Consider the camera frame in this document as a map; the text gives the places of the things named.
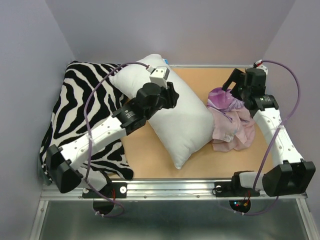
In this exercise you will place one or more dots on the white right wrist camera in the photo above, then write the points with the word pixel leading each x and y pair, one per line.
pixel 260 65

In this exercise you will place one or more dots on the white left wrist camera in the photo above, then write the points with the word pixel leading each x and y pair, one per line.
pixel 159 75

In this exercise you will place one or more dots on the white pillow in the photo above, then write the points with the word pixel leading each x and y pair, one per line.
pixel 182 130

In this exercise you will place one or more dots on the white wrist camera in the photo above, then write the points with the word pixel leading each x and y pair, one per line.
pixel 260 65
pixel 159 75

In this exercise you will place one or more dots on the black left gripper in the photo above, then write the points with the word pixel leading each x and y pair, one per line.
pixel 172 94

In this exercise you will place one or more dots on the zebra striped pillow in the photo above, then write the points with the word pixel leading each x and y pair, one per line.
pixel 83 84

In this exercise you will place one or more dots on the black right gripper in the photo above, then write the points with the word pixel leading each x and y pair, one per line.
pixel 234 76

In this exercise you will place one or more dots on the aluminium front mounting rail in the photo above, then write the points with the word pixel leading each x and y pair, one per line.
pixel 163 190

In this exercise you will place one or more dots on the aluminium rear table rail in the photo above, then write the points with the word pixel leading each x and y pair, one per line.
pixel 210 65

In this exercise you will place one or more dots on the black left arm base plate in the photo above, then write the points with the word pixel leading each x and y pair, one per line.
pixel 114 190

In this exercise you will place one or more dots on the pink printed pillowcase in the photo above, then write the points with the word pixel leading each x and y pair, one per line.
pixel 234 128

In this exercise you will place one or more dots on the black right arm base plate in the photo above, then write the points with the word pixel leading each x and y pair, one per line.
pixel 223 189

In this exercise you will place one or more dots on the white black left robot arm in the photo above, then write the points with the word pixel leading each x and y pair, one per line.
pixel 64 162

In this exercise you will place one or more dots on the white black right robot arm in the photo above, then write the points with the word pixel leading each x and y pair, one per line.
pixel 290 174

